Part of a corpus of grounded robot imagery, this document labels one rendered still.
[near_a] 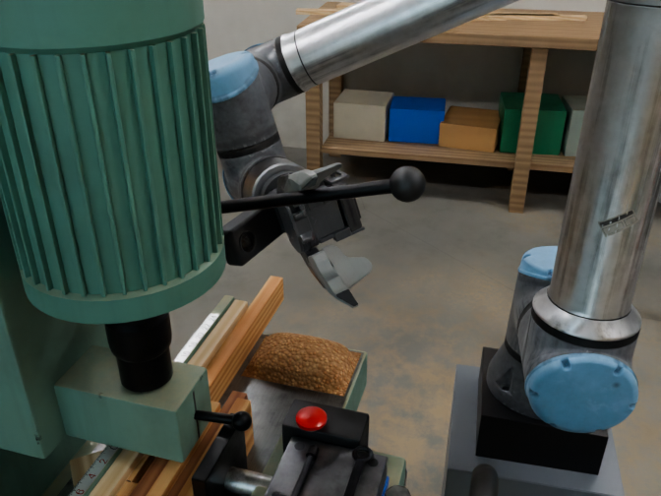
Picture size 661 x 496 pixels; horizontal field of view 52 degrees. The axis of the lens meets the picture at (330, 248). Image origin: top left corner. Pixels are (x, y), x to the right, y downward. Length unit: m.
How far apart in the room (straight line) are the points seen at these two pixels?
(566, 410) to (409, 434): 1.12
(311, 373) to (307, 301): 1.78
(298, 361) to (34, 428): 0.33
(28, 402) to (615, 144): 0.71
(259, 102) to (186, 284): 0.41
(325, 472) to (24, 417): 0.30
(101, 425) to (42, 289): 0.20
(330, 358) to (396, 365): 1.47
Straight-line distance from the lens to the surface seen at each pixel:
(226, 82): 0.90
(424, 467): 2.03
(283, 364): 0.89
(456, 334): 2.52
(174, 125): 0.52
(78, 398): 0.73
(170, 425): 0.69
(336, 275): 0.75
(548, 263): 1.17
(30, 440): 0.75
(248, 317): 0.95
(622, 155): 0.90
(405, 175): 0.64
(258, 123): 0.92
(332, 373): 0.88
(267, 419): 0.85
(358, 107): 3.49
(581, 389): 1.01
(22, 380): 0.70
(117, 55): 0.49
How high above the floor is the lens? 1.48
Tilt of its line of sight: 29 degrees down
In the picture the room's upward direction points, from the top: straight up
